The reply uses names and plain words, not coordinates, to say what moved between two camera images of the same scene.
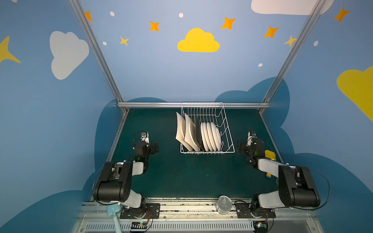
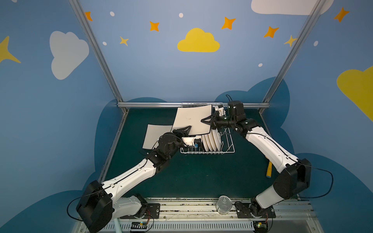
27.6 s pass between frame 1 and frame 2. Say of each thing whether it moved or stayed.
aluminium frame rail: stayed
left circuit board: stayed
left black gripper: moved
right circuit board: stayed
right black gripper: moved
